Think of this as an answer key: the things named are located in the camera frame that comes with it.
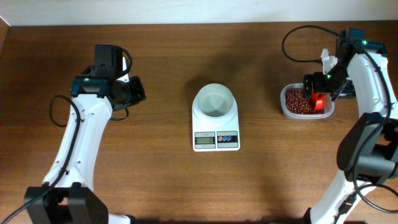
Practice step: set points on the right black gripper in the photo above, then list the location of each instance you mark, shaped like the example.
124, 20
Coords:
319, 84

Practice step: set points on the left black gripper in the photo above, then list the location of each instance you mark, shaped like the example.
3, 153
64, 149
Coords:
137, 89

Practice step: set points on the orange plastic measuring scoop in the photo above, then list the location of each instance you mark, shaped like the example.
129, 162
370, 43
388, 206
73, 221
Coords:
319, 100

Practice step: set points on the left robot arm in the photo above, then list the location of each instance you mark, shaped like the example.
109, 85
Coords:
66, 194

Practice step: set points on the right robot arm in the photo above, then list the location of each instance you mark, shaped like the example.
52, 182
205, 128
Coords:
367, 156

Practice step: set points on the white round bowl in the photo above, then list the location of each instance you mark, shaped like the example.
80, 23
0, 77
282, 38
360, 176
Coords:
214, 100

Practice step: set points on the white digital kitchen scale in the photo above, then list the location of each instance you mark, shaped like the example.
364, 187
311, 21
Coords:
215, 129

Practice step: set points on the red adzuki beans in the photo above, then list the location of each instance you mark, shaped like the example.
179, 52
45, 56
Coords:
295, 103

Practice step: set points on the clear plastic food container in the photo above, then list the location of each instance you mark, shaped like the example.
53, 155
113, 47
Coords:
329, 106

